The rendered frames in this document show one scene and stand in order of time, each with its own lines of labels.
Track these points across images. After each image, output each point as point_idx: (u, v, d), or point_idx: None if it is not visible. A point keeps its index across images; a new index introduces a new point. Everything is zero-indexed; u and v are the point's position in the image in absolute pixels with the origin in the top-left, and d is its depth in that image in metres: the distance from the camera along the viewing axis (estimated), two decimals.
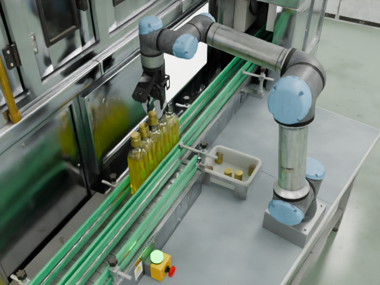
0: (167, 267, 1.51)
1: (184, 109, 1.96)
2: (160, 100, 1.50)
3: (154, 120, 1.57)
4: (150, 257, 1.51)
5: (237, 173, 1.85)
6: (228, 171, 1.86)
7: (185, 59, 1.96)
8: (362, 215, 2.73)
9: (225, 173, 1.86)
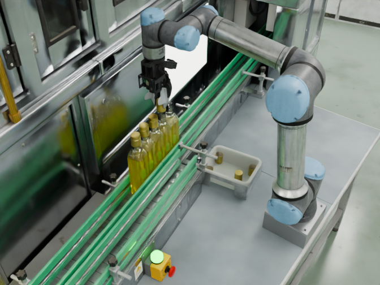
0: (167, 267, 1.51)
1: (184, 109, 1.96)
2: None
3: (154, 123, 1.58)
4: (150, 257, 1.51)
5: (237, 173, 1.85)
6: None
7: (185, 59, 1.96)
8: (362, 215, 2.73)
9: (163, 103, 1.59)
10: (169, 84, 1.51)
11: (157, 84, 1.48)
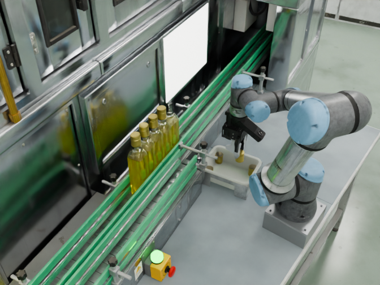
0: (167, 267, 1.51)
1: (184, 109, 1.96)
2: (247, 133, 1.76)
3: (154, 123, 1.58)
4: (150, 257, 1.51)
5: None
6: (162, 107, 1.62)
7: (185, 59, 1.96)
8: (362, 215, 2.73)
9: (163, 111, 1.61)
10: (236, 142, 1.70)
11: (226, 132, 1.71)
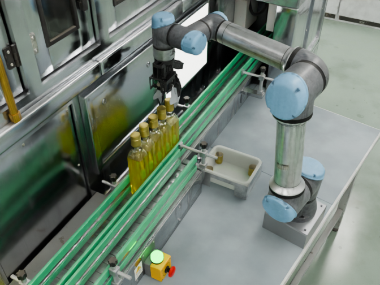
0: (167, 267, 1.51)
1: (184, 109, 1.96)
2: None
3: (154, 123, 1.58)
4: (150, 257, 1.51)
5: None
6: (162, 107, 1.62)
7: (185, 59, 1.96)
8: (362, 215, 2.73)
9: (163, 111, 1.61)
10: (178, 83, 1.58)
11: (168, 85, 1.54)
